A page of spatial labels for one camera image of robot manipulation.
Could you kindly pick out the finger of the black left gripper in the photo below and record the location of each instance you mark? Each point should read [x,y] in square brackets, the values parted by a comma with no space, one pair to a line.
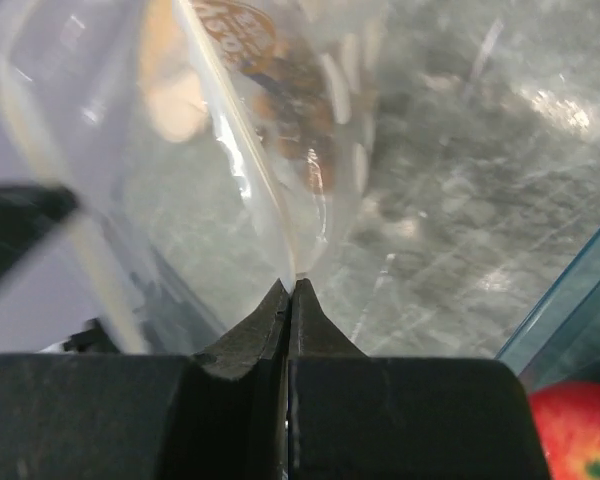
[28,214]

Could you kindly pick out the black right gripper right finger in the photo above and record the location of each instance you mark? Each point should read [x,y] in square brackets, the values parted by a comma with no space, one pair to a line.
[352,416]

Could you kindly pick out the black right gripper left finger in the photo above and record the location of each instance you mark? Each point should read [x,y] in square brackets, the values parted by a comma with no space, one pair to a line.
[213,415]

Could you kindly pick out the clear polka dot zip bag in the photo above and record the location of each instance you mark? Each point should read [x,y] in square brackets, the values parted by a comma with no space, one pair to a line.
[144,110]

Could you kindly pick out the red toy apple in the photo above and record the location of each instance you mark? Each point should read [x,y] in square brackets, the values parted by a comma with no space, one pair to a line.
[567,418]

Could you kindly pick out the longan bunch toy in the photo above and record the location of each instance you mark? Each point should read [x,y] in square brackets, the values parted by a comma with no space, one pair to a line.
[306,97]

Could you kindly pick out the teal transparent plastic container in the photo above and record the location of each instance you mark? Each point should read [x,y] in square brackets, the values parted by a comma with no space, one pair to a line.
[559,339]

